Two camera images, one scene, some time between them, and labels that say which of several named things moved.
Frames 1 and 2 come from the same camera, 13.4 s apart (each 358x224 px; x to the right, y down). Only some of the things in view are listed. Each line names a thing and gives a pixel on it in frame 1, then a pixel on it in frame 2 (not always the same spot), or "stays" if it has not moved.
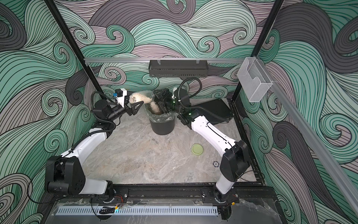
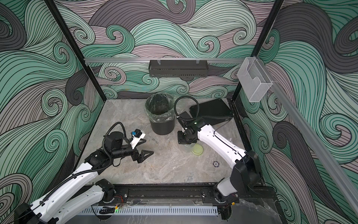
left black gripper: [132, 111] -> [141, 158]
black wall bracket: [178, 68] stays
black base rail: [244, 193] stays
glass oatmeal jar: [147, 96] -> [188, 148]
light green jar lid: [197, 149] stays
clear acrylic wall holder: [257, 83] stays
